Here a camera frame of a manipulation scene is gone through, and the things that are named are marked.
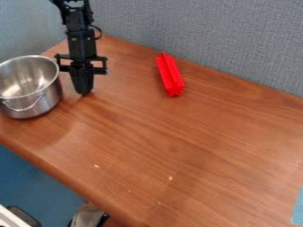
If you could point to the red star-shaped block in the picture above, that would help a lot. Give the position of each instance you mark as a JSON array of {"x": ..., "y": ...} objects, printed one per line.
[{"x": 170, "y": 73}]

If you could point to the black object at bottom left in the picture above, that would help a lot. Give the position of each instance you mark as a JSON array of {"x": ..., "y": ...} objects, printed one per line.
[{"x": 24, "y": 216}]

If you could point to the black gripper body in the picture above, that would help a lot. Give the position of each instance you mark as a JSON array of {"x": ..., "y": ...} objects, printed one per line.
[{"x": 83, "y": 63}]

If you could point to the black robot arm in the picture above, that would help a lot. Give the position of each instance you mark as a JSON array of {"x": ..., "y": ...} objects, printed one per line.
[{"x": 82, "y": 33}]

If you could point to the grey table leg bracket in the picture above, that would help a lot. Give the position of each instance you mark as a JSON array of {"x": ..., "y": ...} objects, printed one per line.
[{"x": 90, "y": 216}]

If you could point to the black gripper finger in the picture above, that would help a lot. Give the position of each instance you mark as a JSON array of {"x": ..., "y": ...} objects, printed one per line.
[
  {"x": 88, "y": 80},
  {"x": 76, "y": 80}
]

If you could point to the white object at corner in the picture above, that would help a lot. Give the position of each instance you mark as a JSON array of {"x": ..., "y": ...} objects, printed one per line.
[{"x": 9, "y": 220}]

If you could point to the stainless steel pot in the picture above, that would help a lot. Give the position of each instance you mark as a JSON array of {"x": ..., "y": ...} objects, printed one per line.
[{"x": 30, "y": 86}]

